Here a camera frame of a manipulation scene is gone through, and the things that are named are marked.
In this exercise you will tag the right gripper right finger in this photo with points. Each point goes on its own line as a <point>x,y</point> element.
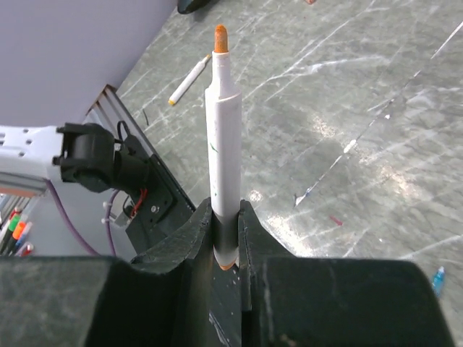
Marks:
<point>309,301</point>

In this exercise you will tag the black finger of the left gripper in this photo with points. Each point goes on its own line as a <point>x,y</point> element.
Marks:
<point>193,6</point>

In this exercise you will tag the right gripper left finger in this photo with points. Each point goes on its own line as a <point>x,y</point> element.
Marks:
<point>160,298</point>

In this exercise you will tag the white orange-tipped marker pen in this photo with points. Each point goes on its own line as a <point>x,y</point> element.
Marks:
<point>223,111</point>

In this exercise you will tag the white yellow marker pen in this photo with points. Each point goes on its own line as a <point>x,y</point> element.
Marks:
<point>188,80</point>

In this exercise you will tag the blue marker pen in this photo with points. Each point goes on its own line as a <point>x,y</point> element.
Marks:
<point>438,281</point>

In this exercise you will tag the markers in box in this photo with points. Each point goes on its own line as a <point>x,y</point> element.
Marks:
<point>14,232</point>

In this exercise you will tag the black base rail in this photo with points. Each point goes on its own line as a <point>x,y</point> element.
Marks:
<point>166,207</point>

